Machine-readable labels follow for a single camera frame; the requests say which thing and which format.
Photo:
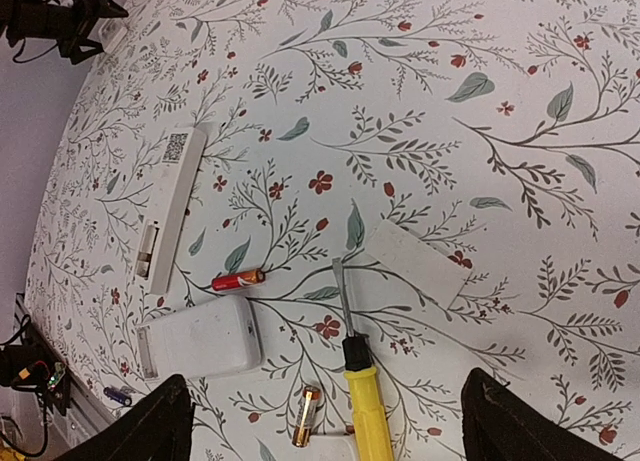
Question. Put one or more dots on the long white remote with buttons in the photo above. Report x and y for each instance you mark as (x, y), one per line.
(173, 180)

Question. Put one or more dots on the white slim battery cover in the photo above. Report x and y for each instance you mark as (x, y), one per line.
(424, 267)

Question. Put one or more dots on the floral patterned table mat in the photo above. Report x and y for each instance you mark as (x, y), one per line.
(503, 132)

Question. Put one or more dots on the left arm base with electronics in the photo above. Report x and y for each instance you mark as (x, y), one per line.
(34, 369)

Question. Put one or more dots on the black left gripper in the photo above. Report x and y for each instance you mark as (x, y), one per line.
(73, 29)

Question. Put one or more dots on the small white remote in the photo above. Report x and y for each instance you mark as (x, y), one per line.
(110, 34)

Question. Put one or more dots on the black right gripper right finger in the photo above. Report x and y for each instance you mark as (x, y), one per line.
(498, 425)

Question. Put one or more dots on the orange AAA battery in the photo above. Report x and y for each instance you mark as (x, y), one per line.
(238, 280)

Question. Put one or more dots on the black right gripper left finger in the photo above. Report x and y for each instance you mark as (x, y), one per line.
(159, 427)

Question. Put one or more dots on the yellow handled screwdriver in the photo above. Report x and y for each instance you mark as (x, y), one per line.
(371, 428)

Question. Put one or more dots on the white remote control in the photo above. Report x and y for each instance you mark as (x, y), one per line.
(216, 338)

